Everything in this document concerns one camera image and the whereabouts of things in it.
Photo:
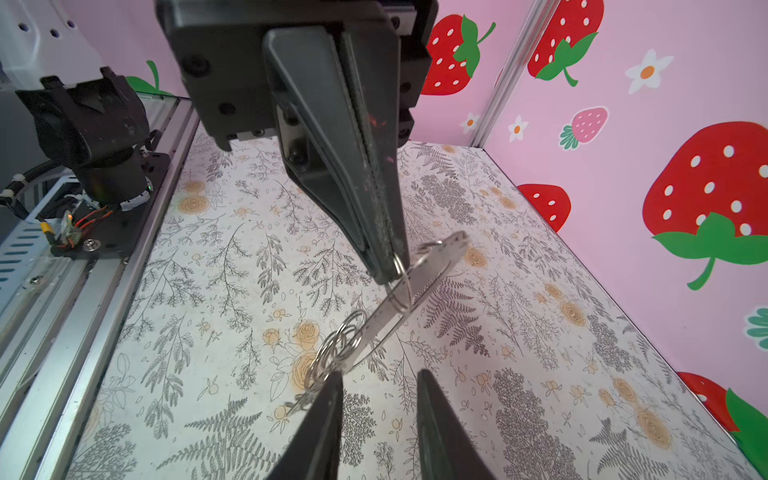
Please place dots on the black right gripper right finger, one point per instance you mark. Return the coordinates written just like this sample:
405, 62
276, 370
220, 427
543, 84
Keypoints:
445, 449

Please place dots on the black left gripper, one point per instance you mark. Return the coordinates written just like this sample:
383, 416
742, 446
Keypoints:
341, 150

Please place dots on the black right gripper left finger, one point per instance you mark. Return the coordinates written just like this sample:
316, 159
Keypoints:
314, 452

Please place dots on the metal key holder plate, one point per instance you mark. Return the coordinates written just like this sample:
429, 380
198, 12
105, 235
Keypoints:
432, 263

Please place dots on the silver split keyring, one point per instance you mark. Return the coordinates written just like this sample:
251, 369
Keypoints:
404, 306

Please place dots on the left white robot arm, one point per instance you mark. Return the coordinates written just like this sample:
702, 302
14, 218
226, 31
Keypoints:
85, 115

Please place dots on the aluminium corner frame post right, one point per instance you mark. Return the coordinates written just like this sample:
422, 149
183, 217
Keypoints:
531, 32

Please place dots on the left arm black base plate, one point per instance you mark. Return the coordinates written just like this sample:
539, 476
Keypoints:
102, 222

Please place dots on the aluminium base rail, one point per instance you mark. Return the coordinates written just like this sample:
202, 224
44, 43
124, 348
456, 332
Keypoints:
59, 334

